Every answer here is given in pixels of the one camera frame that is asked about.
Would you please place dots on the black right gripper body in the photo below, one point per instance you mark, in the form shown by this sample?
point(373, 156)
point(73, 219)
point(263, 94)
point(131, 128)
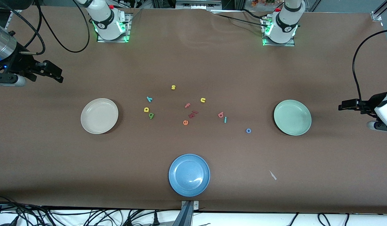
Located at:
point(20, 64)

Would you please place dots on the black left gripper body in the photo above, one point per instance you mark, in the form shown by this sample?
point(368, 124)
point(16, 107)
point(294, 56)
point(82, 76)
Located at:
point(371, 101)

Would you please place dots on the green letter g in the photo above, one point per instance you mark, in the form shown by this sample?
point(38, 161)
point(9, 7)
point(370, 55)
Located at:
point(151, 115)

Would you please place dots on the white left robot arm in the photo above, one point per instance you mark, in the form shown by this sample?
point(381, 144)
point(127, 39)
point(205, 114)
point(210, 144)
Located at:
point(286, 22)

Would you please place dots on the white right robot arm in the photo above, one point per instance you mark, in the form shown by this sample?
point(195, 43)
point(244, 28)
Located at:
point(107, 18)

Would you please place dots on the pale green plate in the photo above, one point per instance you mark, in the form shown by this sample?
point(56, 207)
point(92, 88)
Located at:
point(292, 117)

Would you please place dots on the beige brown plate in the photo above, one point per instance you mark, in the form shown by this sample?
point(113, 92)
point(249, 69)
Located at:
point(99, 116)

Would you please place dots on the white paper scrap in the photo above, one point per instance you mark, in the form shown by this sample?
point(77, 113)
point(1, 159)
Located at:
point(272, 175)

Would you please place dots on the orange small items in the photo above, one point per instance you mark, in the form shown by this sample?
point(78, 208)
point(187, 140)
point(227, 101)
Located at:
point(262, 2)

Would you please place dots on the grey metal box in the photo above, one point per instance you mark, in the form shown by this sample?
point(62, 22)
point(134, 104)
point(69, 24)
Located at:
point(196, 4)

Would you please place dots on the blue plate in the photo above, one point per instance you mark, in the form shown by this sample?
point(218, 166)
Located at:
point(189, 175)

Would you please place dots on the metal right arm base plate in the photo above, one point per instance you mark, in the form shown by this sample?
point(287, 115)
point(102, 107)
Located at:
point(113, 40)

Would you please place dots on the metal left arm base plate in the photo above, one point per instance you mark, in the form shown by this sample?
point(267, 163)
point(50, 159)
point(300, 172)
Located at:
point(278, 45)

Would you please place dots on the short aluminium frame profile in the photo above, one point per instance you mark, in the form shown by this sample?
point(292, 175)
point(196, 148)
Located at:
point(377, 15)

